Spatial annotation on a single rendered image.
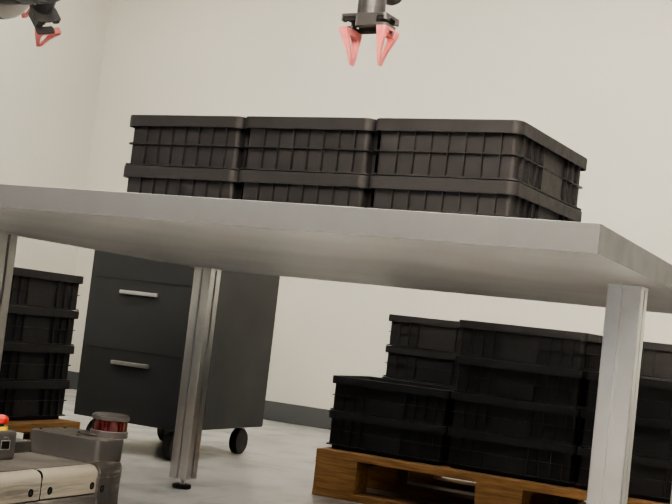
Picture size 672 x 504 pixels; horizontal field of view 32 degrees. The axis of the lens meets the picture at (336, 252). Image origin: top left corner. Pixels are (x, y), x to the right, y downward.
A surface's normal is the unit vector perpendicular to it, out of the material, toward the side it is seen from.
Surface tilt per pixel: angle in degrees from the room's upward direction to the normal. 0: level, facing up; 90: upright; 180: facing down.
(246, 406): 90
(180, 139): 90
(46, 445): 90
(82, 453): 90
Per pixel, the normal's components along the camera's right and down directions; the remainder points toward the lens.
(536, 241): -0.43, -0.11
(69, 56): 0.90, 0.07
